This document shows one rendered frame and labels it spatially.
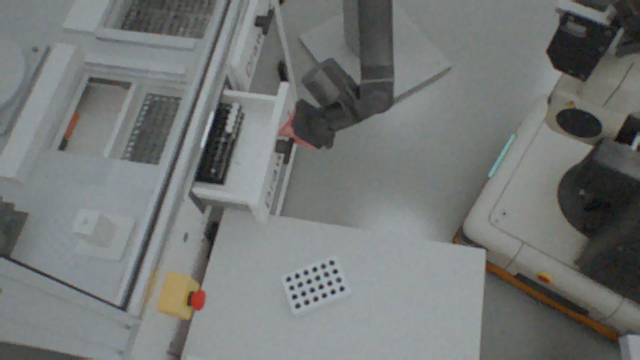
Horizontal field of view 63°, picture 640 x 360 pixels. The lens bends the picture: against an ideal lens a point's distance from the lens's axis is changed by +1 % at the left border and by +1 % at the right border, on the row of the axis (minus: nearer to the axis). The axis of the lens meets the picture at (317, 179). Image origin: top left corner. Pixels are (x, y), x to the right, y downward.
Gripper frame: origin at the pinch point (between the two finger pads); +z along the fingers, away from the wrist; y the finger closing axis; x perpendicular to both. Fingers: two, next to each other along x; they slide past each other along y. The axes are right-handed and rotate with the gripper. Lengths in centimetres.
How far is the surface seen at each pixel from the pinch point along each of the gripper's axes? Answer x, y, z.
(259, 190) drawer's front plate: 14.4, 3.5, -0.2
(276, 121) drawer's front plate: -1.3, 3.7, -0.2
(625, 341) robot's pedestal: 27, -60, -41
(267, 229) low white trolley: 16.6, -8.2, 11.8
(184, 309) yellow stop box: 38.4, 6.7, 9.5
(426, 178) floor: -38, -89, 37
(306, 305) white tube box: 32.1, -14.2, 0.3
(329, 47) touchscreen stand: -91, -53, 69
